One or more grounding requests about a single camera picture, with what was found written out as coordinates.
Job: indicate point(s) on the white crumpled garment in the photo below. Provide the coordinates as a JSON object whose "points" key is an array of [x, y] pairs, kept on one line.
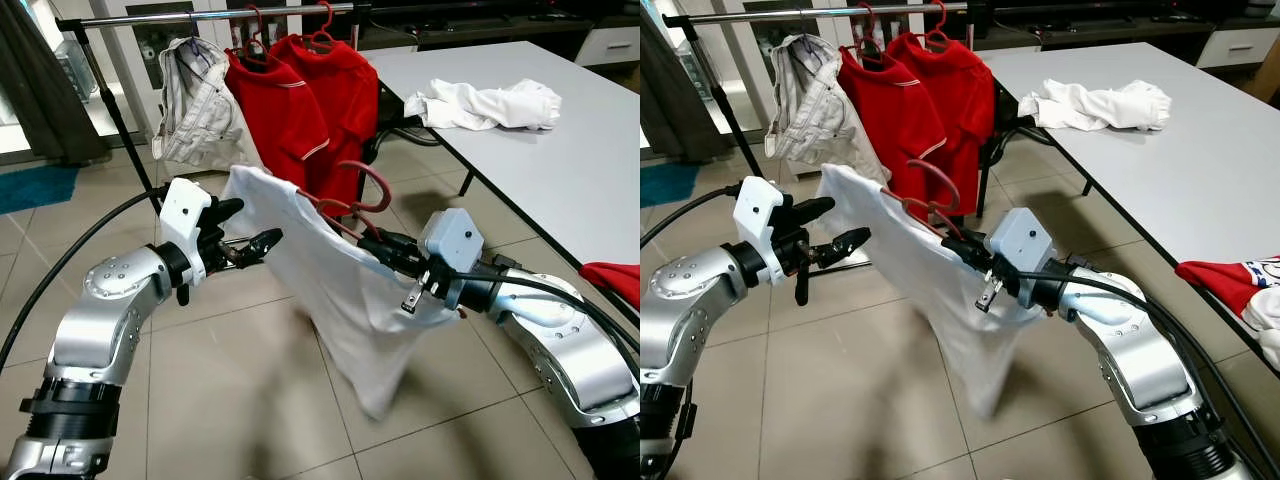
{"points": [[490, 105], [1100, 105]]}

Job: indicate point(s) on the white shirt with prints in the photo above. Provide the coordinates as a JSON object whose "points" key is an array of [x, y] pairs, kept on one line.
{"points": [[930, 300], [340, 300]]}

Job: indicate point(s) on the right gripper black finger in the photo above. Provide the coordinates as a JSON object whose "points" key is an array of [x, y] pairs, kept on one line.
{"points": [[975, 246], [402, 244], [962, 258], [385, 258]]}

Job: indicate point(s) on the white drawer cabinet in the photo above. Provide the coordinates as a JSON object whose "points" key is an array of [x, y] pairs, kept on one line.
{"points": [[610, 45], [1240, 45]]}

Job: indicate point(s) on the black low shelf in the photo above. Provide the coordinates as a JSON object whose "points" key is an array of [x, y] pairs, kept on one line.
{"points": [[1100, 25], [480, 25]]}

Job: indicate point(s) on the red clothes hanger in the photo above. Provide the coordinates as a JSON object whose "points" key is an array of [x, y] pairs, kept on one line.
{"points": [[956, 190], [386, 195], [323, 35], [870, 45], [938, 35], [255, 45]]}

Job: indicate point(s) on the red garment with white lettering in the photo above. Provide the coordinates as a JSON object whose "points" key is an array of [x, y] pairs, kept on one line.
{"points": [[615, 280], [1220, 285]]}

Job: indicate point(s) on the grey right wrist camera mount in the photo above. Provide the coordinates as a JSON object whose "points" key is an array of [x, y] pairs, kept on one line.
{"points": [[1020, 240], [455, 240]]}

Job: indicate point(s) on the cream jacket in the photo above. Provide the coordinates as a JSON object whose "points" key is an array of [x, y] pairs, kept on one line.
{"points": [[815, 110], [200, 120]]}

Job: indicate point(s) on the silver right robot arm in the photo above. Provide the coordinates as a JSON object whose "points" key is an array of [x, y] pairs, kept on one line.
{"points": [[1140, 350], [570, 340]]}

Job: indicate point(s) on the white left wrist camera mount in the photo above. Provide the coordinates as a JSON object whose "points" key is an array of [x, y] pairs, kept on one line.
{"points": [[185, 215], [760, 215]]}

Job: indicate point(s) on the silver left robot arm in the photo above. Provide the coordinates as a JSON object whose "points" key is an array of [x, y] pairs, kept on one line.
{"points": [[100, 310], [690, 320]]}

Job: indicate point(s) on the dark grey curtain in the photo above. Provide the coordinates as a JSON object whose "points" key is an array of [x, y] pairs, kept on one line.
{"points": [[40, 90], [675, 90]]}

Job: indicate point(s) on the black chrome clothes rack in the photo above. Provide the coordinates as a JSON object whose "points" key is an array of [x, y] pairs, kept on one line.
{"points": [[150, 17], [760, 17]]}

